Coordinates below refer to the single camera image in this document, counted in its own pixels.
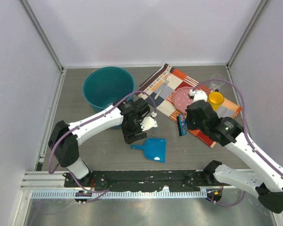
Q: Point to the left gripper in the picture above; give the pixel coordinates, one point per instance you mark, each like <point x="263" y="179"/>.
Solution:
<point x="134" y="137"/>

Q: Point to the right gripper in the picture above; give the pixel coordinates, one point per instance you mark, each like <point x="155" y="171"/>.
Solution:
<point x="191" y="123"/>

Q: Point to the blue hand brush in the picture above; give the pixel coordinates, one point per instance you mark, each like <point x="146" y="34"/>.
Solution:
<point x="182" y="126"/>

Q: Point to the blue dustpan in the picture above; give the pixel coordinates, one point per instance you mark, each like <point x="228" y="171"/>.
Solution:
<point x="154" y="149"/>

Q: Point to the teal trash bin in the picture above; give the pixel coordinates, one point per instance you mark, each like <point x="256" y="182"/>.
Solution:
<point x="107" y="85"/>

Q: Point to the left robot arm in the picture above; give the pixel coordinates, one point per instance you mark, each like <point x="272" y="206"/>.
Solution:
<point x="65" y="139"/>

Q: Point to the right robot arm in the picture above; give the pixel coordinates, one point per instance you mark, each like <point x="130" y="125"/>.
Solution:
<point x="266" y="180"/>

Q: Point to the pink dotted plate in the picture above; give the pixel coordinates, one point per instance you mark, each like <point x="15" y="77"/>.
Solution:
<point x="181" y="99"/>

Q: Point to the yellow mug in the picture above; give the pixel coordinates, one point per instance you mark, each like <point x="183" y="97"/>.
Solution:
<point x="215" y="99"/>

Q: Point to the clear plastic cup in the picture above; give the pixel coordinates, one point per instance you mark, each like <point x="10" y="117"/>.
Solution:
<point x="217" y="82"/>

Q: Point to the white plastic fork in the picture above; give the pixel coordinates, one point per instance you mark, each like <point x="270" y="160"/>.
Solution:
<point x="167" y="80"/>

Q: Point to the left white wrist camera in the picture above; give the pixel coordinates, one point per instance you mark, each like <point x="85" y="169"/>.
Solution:
<point x="149" y="122"/>

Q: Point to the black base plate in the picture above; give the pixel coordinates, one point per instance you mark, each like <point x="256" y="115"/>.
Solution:
<point x="147" y="180"/>

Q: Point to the white slotted cable duct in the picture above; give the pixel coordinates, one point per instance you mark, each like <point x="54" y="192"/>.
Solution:
<point x="73" y="194"/>

